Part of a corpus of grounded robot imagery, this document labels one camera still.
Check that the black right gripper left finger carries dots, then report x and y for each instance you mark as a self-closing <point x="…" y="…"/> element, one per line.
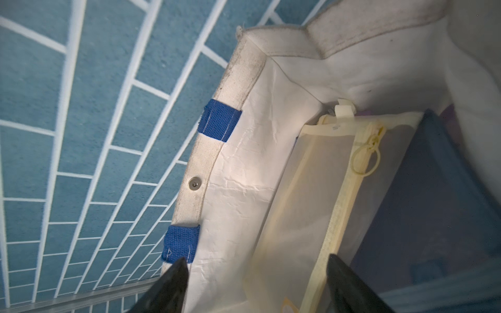
<point x="168" y="293"/>

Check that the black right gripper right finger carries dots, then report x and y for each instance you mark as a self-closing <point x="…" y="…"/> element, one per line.
<point x="348" y="292"/>

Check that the yellow mesh pouch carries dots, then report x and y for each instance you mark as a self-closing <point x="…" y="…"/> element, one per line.
<point x="332" y="187"/>

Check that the white canvas Doraemon tote bag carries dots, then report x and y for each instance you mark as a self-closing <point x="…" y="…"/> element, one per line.
<point x="384" y="57"/>

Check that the teal blue mesh pouch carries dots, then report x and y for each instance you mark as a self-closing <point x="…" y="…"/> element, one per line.
<point x="434" y="244"/>

